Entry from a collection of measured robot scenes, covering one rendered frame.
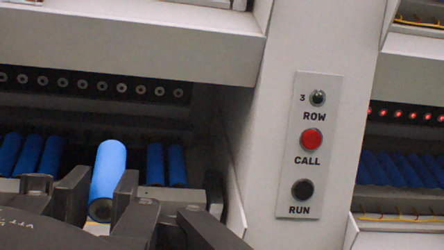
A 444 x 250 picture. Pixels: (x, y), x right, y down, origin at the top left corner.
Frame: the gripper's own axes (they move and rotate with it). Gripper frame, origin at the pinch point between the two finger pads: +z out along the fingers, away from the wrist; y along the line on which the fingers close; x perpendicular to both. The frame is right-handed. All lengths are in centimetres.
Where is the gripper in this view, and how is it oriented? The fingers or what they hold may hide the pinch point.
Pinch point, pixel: (99, 208)
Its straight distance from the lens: 23.0
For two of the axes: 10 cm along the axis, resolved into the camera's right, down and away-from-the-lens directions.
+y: -9.8, -1.0, -1.5
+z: -1.5, -0.4, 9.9
